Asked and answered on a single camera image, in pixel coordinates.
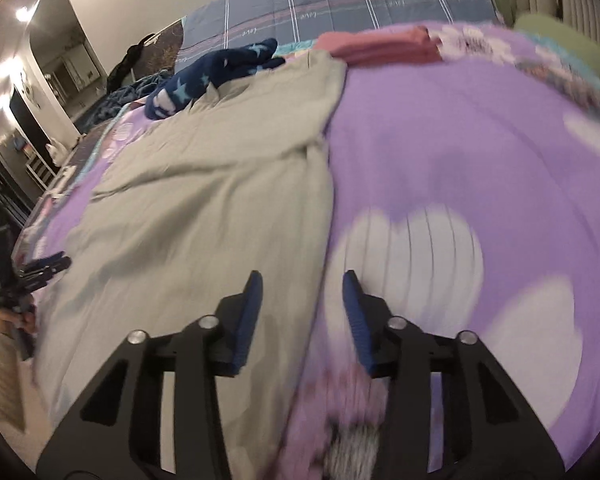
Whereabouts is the blue plaid quilt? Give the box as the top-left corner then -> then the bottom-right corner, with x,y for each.
174,0 -> 496,70

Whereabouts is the black garment on bed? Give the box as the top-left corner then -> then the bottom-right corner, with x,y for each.
106,34 -> 156,94

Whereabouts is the beige grey cloth garment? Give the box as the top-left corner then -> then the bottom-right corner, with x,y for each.
34,51 -> 347,479

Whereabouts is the person's left hand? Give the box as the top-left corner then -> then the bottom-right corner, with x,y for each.
0,309 -> 36,334

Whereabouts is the beige knit sweater forearm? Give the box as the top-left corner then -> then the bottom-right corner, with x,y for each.
0,309 -> 26,432

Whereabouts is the dark teal knit blanket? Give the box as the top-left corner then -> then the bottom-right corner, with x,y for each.
73,70 -> 173,133

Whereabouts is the pink folded garment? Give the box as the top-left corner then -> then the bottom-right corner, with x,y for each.
313,26 -> 442,67

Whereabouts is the navy star pattern sock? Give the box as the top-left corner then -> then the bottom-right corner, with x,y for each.
144,38 -> 286,120

